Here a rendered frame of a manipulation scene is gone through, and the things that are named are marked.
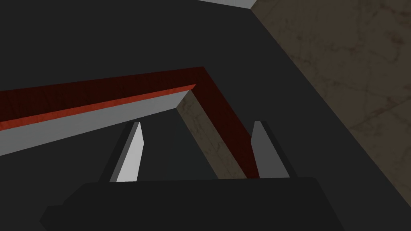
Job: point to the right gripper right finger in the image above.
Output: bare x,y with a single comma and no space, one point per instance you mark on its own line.
269,157

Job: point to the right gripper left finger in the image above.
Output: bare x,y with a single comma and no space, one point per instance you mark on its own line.
130,158

